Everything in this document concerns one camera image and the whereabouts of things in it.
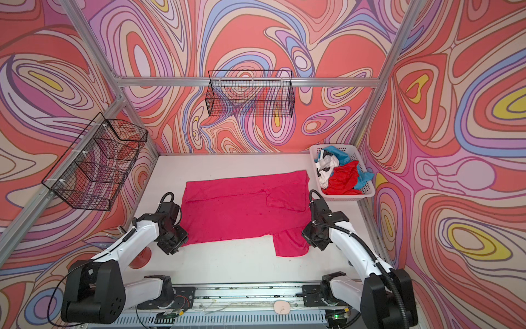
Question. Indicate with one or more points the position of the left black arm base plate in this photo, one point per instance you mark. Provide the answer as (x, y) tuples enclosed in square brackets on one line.
[(183, 299)]

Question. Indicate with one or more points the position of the black wire basket wall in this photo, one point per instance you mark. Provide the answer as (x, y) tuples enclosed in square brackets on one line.
[(92, 172), (250, 93)]

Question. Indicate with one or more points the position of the black wire basket left wall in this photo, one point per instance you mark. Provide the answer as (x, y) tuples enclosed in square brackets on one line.
[(92, 172)]

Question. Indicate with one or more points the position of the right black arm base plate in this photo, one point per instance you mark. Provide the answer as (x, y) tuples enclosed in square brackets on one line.
[(319, 296)]

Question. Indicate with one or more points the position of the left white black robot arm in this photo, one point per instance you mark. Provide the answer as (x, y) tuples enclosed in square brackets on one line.
[(95, 292)]

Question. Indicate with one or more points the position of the red t shirt in basket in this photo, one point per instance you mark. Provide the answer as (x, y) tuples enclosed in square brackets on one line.
[(344, 180)]

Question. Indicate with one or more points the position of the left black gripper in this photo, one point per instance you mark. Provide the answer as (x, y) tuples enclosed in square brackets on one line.
[(175, 248)]

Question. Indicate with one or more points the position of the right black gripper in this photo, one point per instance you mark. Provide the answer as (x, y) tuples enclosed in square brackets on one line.
[(307, 234)]

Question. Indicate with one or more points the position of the white black t shirt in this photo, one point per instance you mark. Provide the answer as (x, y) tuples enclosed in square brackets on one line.
[(325, 165)]

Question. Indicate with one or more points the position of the black wire basket back wall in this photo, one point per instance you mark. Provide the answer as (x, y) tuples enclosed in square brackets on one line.
[(250, 93)]

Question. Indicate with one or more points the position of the red pencil cup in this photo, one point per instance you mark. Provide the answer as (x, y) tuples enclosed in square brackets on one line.
[(142, 259)]

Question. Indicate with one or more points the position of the magenta pink t shirt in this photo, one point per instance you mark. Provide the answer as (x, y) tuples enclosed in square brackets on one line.
[(250, 207)]

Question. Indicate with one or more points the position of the pink round disc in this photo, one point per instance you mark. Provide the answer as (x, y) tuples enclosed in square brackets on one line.
[(282, 307)]

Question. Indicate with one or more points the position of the white plastic laundry basket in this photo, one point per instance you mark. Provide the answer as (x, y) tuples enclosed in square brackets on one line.
[(314, 154)]

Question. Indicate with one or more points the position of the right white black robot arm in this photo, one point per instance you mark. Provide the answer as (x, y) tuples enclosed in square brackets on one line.
[(383, 297)]

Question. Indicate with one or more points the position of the teal t shirt in basket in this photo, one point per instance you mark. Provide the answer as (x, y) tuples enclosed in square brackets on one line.
[(347, 154)]

